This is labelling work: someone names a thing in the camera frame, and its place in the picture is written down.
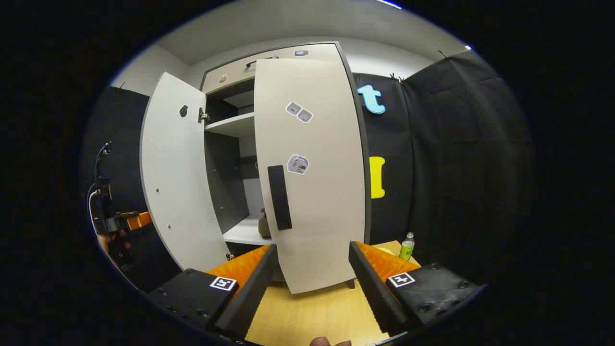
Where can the brown fuzzy shoe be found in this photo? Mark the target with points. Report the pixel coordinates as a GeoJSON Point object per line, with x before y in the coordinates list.
{"type": "Point", "coordinates": [264, 226]}

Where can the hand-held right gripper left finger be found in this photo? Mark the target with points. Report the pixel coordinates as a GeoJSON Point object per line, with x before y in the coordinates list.
{"type": "Point", "coordinates": [250, 293]}

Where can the clear plastic bottle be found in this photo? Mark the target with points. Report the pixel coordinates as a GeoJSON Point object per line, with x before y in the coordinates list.
{"type": "Point", "coordinates": [407, 247]}

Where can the long ceiling light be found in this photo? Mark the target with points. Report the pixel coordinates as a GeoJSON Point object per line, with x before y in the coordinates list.
{"type": "Point", "coordinates": [388, 4]}

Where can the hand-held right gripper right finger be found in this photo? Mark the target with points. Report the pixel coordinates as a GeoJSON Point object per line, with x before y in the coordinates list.
{"type": "Point", "coordinates": [372, 293]}

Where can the yellow bumpy object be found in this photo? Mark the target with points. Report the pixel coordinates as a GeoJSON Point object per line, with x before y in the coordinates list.
{"type": "Point", "coordinates": [386, 250]}

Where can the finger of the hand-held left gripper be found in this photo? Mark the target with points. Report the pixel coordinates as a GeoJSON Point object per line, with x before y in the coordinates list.
{"type": "Point", "coordinates": [139, 221]}

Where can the beige cabinet drawer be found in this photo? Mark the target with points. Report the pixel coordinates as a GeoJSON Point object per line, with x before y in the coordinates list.
{"type": "Point", "coordinates": [288, 54]}

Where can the white and grey shoe cabinet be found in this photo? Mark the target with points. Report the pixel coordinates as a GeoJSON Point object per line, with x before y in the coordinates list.
{"type": "Point", "coordinates": [230, 126]}

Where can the metal cloth clip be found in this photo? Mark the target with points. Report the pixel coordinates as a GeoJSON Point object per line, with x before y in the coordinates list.
{"type": "Point", "coordinates": [443, 54]}
{"type": "Point", "coordinates": [395, 77]}

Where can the white cabinet door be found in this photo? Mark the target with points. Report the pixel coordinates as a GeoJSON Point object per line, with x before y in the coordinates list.
{"type": "Point", "coordinates": [178, 182]}
{"type": "Point", "coordinates": [326, 202]}

